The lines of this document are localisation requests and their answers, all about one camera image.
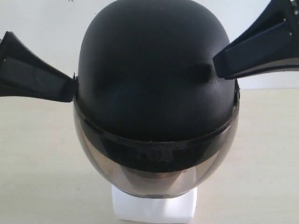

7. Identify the black helmet with tinted visor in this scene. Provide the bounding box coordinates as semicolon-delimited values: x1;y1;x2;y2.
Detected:
74;0;239;198

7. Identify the white mannequin head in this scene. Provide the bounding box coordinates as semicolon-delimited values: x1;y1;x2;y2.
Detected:
112;186;197;224

